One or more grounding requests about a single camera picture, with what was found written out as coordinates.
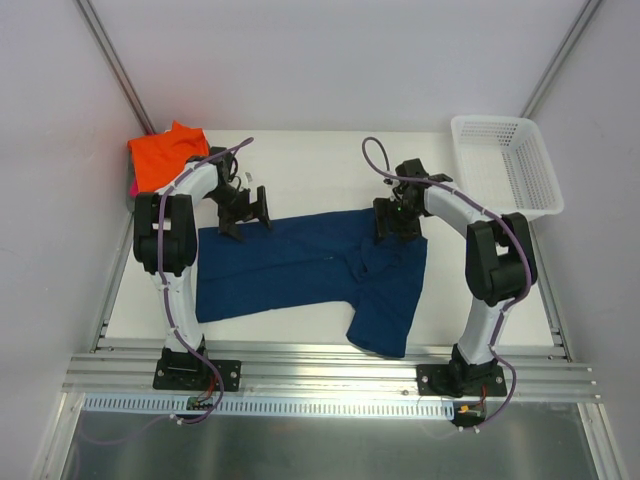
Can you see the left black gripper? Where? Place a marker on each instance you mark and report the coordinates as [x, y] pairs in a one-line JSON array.
[[245, 212]]

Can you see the white slotted cable duct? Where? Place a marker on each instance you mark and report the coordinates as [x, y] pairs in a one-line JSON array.
[[266, 406]]

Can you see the white plastic basket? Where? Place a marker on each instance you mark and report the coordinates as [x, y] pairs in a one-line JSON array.
[[502, 162]]

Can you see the blue t-shirt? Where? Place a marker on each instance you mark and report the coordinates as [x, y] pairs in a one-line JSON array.
[[313, 259]]

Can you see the pink folded t-shirt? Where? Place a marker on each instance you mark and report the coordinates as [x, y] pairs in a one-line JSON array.
[[134, 190]]

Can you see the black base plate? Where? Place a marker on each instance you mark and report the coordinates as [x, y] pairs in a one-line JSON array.
[[457, 381], [225, 372]]

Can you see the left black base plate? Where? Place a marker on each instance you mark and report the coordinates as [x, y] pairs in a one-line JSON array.
[[225, 372]]

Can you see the orange folded t-shirt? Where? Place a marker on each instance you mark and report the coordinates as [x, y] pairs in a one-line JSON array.
[[176, 132]]

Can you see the aluminium mounting rail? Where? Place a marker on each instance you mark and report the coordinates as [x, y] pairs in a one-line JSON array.
[[323, 371]]

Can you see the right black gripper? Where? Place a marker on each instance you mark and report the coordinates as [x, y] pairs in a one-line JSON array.
[[395, 220]]

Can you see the grey folded t-shirt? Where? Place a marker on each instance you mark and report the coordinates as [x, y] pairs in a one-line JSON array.
[[131, 202]]

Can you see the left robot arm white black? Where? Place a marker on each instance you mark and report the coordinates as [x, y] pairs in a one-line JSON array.
[[165, 243]]

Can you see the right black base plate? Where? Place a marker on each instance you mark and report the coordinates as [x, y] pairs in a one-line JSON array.
[[457, 381]]

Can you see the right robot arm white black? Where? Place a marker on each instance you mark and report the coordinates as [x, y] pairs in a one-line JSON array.
[[499, 265]]

